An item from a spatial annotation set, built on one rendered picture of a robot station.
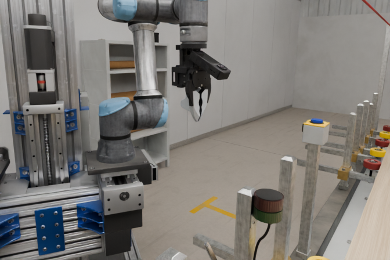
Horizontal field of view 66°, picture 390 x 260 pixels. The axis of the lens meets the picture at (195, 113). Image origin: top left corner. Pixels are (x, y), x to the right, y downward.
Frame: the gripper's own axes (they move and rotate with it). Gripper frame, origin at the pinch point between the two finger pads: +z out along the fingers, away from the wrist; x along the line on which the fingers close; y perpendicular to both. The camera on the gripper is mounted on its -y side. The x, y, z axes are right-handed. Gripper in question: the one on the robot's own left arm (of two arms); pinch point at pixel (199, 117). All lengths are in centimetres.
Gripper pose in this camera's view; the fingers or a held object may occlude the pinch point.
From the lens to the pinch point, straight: 83.1
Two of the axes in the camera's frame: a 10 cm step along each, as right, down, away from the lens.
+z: 0.0, 9.8, 2.1
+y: -7.4, -1.4, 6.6
